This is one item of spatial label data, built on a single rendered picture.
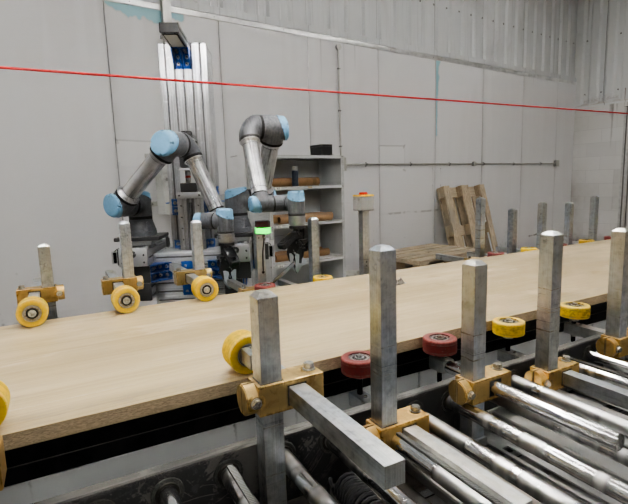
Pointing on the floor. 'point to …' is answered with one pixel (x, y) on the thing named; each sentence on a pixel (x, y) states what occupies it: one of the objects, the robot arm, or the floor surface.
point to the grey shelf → (332, 182)
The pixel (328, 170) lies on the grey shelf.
